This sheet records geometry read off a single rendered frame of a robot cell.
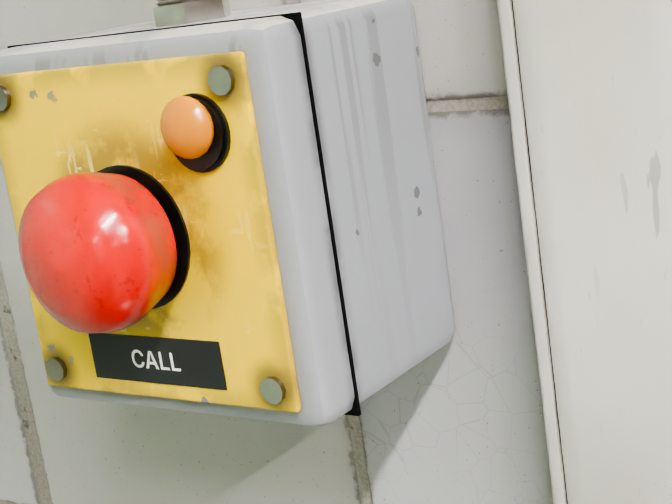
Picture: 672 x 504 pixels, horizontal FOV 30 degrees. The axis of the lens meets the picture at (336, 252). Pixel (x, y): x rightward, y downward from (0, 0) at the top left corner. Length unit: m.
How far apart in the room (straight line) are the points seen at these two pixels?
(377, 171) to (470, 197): 0.04
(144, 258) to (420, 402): 0.11
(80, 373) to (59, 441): 0.14
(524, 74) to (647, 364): 0.08
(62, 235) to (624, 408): 0.15
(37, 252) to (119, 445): 0.17
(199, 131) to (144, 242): 0.03
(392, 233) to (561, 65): 0.06
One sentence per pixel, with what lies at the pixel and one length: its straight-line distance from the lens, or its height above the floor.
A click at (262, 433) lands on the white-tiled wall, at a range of 0.42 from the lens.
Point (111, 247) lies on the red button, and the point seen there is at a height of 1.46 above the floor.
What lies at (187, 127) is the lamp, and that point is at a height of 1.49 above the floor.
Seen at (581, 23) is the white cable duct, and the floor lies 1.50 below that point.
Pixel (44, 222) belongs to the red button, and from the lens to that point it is 0.30.
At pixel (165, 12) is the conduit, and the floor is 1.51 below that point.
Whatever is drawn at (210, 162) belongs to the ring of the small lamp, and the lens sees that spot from 0.30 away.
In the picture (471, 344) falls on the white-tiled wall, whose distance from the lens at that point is 0.36.
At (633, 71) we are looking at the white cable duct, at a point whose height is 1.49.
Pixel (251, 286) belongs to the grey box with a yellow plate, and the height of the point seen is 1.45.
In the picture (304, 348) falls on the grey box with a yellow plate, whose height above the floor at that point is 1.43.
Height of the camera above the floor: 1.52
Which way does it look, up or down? 13 degrees down
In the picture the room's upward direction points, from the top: 9 degrees counter-clockwise
